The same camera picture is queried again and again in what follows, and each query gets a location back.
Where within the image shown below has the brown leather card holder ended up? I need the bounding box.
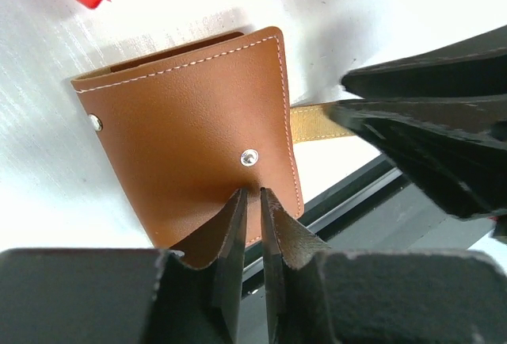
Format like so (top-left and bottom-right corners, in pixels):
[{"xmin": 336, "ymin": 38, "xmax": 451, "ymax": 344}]
[{"xmin": 70, "ymin": 25, "xmax": 356, "ymax": 268}]

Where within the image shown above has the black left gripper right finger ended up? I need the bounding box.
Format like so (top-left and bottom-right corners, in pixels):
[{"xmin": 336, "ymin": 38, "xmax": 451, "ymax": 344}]
[{"xmin": 261, "ymin": 188, "xmax": 506, "ymax": 343}]

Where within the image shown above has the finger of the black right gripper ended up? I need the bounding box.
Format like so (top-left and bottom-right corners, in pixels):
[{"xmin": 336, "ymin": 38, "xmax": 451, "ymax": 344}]
[
  {"xmin": 341, "ymin": 26, "xmax": 506, "ymax": 99},
  {"xmin": 327, "ymin": 96, "xmax": 506, "ymax": 220}
]

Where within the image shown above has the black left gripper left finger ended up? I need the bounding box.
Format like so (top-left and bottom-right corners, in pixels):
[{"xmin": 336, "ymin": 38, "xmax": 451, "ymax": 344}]
[{"xmin": 1, "ymin": 189, "xmax": 247, "ymax": 343}]

